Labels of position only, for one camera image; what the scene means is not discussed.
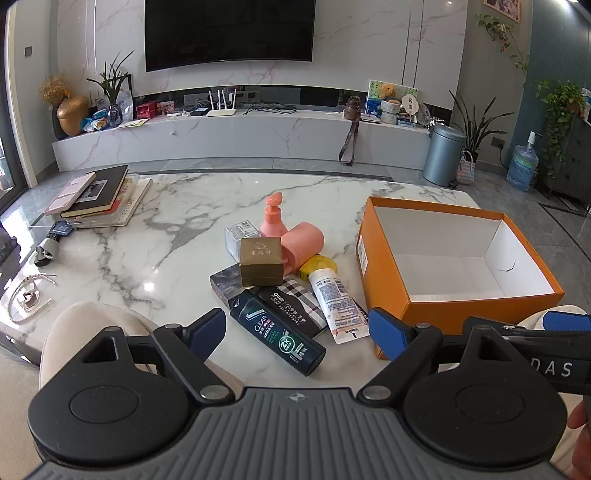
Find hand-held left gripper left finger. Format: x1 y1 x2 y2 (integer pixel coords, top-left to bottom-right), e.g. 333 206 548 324
76 308 236 402

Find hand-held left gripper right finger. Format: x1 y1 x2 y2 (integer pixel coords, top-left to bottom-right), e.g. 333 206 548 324
358 307 527 402

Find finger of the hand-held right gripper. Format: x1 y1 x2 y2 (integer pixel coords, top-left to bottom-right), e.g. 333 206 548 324
499 310 591 346

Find dark printed card box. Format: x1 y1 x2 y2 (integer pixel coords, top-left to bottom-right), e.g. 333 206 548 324
209 265 252 308

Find white tube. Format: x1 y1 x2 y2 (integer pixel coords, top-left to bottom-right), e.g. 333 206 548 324
308 268 370 346

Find black shampoo bottle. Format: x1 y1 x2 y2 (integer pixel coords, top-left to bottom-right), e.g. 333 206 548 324
229 288 326 377

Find orange cardboard box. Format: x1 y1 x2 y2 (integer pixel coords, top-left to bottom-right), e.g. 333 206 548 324
355 196 565 361

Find gold box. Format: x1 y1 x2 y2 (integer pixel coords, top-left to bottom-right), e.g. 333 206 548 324
239 237 283 287

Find small white box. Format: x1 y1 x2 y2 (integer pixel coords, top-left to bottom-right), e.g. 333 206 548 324
225 220 262 257

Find pink cup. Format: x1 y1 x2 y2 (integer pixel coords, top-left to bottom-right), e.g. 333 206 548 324
280 222 325 269

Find pink pump bottle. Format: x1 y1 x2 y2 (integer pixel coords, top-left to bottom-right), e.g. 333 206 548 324
260 194 289 240

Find person's right hand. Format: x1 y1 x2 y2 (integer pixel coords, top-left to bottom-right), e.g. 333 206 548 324
567 401 591 468

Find stack of books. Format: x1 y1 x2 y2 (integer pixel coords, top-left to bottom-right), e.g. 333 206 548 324
69 175 153 229

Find dark cabinet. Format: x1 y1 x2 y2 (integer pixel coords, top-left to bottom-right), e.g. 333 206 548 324
545 113 591 213

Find blue water jug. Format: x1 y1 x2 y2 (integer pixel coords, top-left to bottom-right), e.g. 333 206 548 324
506 131 539 191

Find black book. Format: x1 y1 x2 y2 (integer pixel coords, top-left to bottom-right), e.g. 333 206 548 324
60 165 130 219

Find woven handbag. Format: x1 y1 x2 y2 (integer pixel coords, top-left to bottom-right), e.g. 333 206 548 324
456 150 476 185

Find grey pedal trash bin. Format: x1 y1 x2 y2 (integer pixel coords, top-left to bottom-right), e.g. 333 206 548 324
422 124 467 188

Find pearl headband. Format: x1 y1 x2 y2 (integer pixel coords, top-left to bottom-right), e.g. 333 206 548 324
9 273 58 326

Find pink notebook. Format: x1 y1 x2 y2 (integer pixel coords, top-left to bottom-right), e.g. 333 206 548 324
44 174 96 216

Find marble television console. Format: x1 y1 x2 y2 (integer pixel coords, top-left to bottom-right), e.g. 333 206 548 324
52 108 432 172

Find snake plant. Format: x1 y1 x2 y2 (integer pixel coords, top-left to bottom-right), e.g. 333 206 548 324
449 90 502 162

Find potted ivy plant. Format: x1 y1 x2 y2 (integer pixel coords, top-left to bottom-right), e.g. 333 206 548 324
536 79 587 178

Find white router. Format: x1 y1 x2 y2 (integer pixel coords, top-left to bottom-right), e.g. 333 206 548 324
206 89 238 117

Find blue snack packets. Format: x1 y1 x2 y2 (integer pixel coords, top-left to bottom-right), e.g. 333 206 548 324
81 111 112 132

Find teddy bear picture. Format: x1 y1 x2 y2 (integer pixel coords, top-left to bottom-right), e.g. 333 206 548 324
366 79 419 118

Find clear plastic bag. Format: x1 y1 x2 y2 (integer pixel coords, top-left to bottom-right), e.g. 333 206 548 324
117 89 134 123

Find gold vase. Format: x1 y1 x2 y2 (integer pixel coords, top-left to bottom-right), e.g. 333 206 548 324
57 95 89 138

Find green plant in glass vase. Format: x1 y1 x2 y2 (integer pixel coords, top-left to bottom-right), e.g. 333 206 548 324
86 51 134 127

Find dried flower bunch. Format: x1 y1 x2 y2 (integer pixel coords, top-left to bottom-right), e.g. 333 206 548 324
39 75 71 104

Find hanging vine plant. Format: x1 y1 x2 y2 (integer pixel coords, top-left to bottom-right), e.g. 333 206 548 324
475 13 529 86

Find black cables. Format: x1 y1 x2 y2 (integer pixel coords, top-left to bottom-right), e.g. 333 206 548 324
242 102 297 114

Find black wall television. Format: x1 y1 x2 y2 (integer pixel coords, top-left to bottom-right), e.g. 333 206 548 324
144 0 316 73

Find framed wall picture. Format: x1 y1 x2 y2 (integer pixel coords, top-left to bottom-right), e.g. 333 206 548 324
483 0 520 21

